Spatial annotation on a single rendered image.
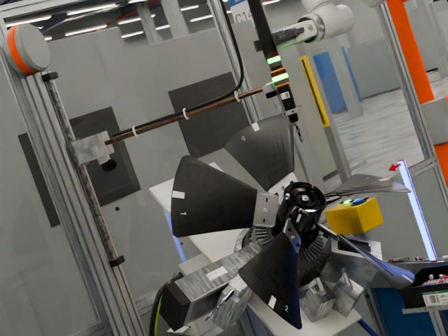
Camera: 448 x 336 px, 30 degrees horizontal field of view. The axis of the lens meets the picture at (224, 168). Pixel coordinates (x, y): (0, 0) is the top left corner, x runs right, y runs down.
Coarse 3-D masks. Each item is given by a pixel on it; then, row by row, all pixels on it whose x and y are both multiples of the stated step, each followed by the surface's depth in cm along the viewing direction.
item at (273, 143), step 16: (272, 128) 247; (288, 128) 245; (224, 144) 250; (240, 144) 248; (256, 144) 245; (272, 144) 243; (288, 144) 241; (240, 160) 246; (256, 160) 243; (272, 160) 240; (288, 160) 238; (256, 176) 241; (272, 176) 238
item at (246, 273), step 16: (272, 240) 213; (288, 240) 217; (256, 256) 207; (272, 256) 210; (288, 256) 216; (240, 272) 201; (256, 272) 204; (272, 272) 208; (288, 272) 213; (256, 288) 202; (272, 288) 205; (288, 288) 211; (288, 304) 208; (288, 320) 205
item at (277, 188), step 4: (288, 176) 236; (292, 176) 235; (284, 180) 236; (288, 180) 235; (292, 180) 234; (296, 180) 233; (276, 184) 237; (280, 184) 236; (284, 184) 235; (288, 184) 235; (272, 188) 237; (276, 188) 237; (280, 188) 236; (272, 192) 237; (276, 192) 236; (280, 192) 235; (280, 196) 235
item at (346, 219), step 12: (348, 204) 281; (360, 204) 273; (372, 204) 275; (336, 216) 280; (348, 216) 275; (360, 216) 271; (372, 216) 274; (336, 228) 281; (348, 228) 277; (360, 228) 272; (372, 228) 274
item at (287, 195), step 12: (288, 192) 224; (300, 192) 226; (312, 192) 227; (288, 204) 222; (300, 204) 222; (312, 204) 223; (324, 204) 224; (276, 216) 232; (288, 216) 223; (312, 216) 221; (276, 228) 229; (300, 228) 224; (312, 228) 226; (312, 240) 229
